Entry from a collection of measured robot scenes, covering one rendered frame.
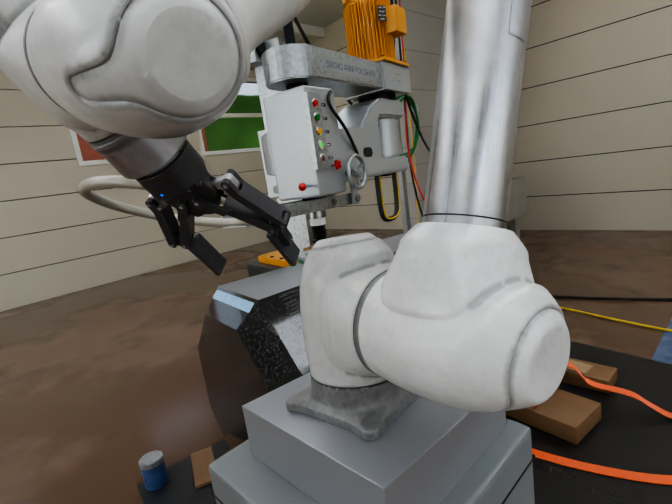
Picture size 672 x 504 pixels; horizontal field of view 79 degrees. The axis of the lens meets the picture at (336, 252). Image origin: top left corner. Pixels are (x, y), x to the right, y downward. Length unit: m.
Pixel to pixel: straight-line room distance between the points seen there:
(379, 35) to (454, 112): 1.79
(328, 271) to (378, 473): 0.26
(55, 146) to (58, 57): 7.24
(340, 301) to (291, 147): 1.18
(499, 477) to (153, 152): 0.64
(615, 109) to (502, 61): 5.80
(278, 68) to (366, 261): 1.21
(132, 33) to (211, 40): 0.04
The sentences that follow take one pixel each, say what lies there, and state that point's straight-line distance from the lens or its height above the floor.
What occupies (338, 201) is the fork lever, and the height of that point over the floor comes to 1.13.
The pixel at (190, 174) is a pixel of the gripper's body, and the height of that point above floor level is 1.28.
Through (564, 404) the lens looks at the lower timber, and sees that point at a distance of 2.22.
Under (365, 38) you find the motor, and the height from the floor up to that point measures 1.87.
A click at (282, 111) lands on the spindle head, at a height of 1.52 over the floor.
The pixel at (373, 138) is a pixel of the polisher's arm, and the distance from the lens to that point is 2.03.
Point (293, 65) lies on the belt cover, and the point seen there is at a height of 1.66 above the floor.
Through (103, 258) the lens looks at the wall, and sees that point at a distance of 7.60.
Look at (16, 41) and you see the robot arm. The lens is 0.43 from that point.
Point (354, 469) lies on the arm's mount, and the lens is 0.58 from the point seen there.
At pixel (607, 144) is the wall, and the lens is 6.34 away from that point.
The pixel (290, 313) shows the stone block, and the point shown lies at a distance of 1.44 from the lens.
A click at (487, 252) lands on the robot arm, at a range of 0.46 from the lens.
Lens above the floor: 1.26
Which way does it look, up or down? 11 degrees down
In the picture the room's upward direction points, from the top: 8 degrees counter-clockwise
